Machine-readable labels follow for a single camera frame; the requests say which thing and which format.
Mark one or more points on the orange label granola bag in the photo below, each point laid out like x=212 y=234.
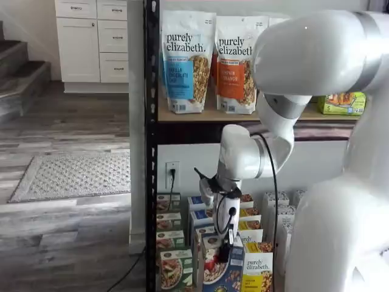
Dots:
x=231 y=76

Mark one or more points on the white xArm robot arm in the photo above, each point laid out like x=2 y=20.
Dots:
x=334 y=213

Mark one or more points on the yellow purely elizabeth granola box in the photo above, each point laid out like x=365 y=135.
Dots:
x=258 y=273
x=247 y=212
x=246 y=198
x=249 y=225

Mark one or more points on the green apple cinnamon oatmeal box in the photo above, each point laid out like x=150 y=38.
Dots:
x=174 y=273
x=170 y=240
x=167 y=202
x=168 y=222

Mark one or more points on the tan high shelf board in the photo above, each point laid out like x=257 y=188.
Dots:
x=209 y=117

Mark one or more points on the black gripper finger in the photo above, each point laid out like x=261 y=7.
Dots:
x=225 y=252

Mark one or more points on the grey wooden stairs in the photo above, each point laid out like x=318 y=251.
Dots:
x=18 y=70

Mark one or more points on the blue label granola bag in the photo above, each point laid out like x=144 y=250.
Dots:
x=182 y=76

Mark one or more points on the white wall outlet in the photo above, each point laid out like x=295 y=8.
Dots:
x=167 y=165

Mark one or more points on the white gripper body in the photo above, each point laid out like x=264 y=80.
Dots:
x=235 y=219

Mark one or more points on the green Bobo's apple pie box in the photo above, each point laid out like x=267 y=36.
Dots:
x=340 y=105

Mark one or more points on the white patterned pantry box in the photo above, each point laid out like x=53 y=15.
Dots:
x=282 y=240
x=287 y=213
x=298 y=197
x=269 y=200

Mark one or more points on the grey patterned rug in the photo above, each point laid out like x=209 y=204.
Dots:
x=76 y=179

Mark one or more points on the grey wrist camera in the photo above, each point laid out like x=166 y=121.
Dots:
x=208 y=191

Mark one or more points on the white drawer cabinet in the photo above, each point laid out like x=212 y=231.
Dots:
x=79 y=45

